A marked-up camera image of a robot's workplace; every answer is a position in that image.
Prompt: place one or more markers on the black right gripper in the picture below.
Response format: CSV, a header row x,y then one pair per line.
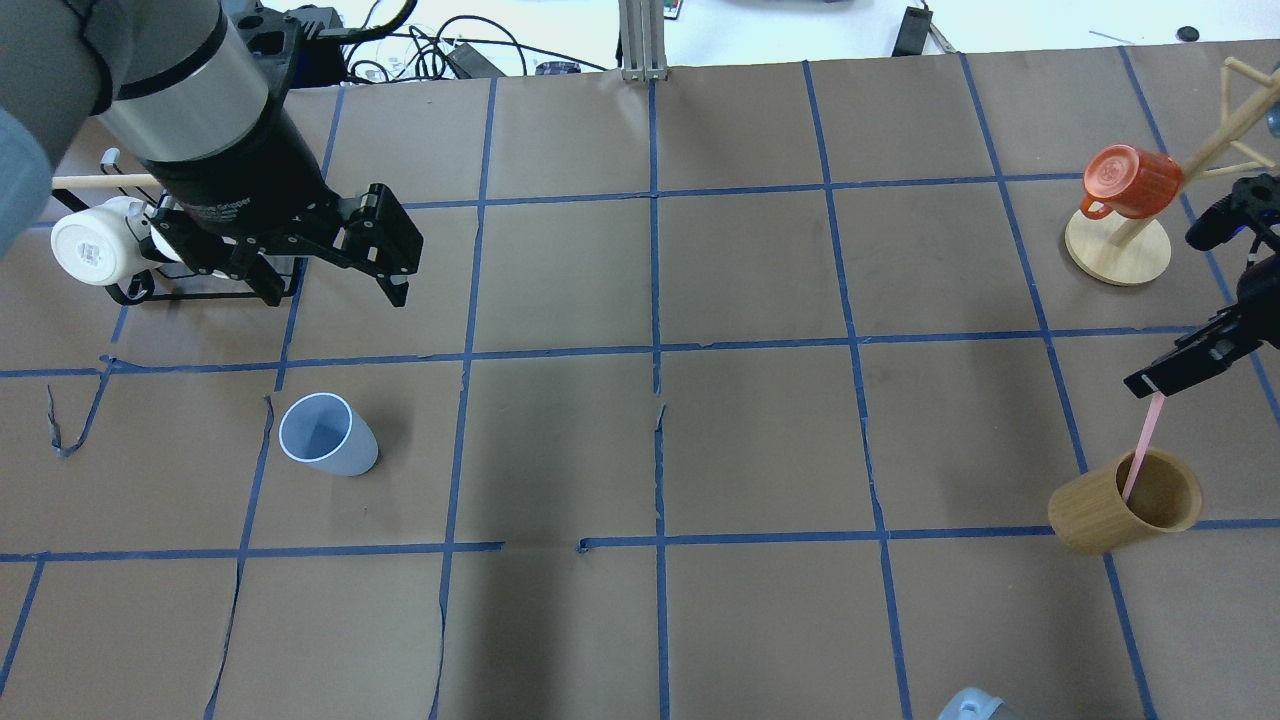
x,y
1192,361

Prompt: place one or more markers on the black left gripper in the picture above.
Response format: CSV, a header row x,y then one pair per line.
x,y
237,182

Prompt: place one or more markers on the pink chopstick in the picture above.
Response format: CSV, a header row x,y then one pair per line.
x,y
1156,404

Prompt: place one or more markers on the light blue cup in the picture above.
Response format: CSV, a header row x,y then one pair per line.
x,y
323,432

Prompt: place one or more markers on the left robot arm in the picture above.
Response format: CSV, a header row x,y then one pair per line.
x,y
195,91

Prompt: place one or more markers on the orange mug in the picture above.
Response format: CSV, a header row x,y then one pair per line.
x,y
1134,183

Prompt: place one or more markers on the bamboo cylinder holder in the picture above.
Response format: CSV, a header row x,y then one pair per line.
x,y
1099,512

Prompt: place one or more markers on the white mug near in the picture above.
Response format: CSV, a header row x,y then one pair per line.
x,y
104,245

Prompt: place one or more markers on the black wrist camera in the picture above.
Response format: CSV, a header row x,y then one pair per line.
x,y
1253,203

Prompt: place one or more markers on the black wire cup rack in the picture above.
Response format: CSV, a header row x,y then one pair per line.
x,y
174,282

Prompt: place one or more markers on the aluminium frame post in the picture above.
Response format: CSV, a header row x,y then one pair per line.
x,y
643,41

